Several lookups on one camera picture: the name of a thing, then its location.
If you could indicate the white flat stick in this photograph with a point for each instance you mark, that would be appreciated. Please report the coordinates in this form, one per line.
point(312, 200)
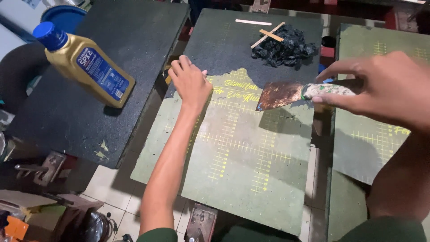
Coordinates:
point(253, 22)

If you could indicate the person's right hand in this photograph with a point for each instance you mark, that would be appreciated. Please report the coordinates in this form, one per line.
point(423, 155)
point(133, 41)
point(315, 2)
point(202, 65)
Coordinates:
point(389, 87)

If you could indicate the green printing platen with grid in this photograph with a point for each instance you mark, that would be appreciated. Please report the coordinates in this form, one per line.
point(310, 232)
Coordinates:
point(235, 127)
point(373, 134)

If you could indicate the metal platen bracket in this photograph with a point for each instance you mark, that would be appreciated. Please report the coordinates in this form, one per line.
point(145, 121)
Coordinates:
point(201, 223)

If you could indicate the blue plastic drum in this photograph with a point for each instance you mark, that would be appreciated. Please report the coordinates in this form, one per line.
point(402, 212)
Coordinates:
point(65, 16)

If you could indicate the metal clamp bracket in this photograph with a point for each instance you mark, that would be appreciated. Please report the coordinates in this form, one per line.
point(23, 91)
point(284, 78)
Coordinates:
point(43, 169)

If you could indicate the black coated printing platen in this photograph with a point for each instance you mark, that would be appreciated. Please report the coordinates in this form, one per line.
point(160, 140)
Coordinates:
point(97, 80)

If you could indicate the dark round chair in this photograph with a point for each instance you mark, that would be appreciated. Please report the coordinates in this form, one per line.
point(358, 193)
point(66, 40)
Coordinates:
point(20, 74)

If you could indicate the person's left hand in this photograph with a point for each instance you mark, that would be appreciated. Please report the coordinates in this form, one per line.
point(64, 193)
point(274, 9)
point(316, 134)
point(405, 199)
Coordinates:
point(191, 84)

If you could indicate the heap of clutter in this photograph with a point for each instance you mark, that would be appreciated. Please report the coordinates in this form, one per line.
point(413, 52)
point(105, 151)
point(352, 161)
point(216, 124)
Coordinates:
point(50, 218)

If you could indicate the rusty metal scraper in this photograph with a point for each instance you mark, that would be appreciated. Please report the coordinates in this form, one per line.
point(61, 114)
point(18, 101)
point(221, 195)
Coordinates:
point(289, 94)

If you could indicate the short wooden stick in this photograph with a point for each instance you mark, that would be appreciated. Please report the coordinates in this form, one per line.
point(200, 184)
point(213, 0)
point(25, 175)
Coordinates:
point(271, 35)

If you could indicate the long wooden stick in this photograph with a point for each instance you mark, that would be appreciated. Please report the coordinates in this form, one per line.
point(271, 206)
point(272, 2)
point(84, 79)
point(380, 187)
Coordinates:
point(265, 36)

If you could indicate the pile of black scraped residue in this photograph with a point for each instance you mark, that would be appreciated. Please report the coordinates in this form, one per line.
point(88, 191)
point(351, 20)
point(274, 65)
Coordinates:
point(285, 47)

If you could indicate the gold bottle with blue cap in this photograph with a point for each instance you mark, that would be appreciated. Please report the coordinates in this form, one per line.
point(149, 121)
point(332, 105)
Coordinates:
point(87, 67)

